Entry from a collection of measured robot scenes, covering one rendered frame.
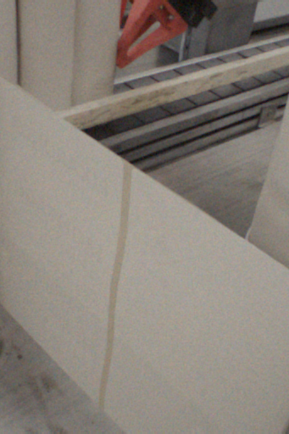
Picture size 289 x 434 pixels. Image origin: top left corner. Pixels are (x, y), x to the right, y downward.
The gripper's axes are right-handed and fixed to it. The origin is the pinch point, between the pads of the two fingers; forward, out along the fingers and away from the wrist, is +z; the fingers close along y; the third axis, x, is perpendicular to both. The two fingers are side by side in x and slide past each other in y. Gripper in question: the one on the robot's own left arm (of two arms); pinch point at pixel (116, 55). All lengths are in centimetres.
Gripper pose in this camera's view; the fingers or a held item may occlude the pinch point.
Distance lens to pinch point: 58.8
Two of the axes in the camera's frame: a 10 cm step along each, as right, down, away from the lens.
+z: -5.6, 8.2, 1.3
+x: 5.2, 2.2, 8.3
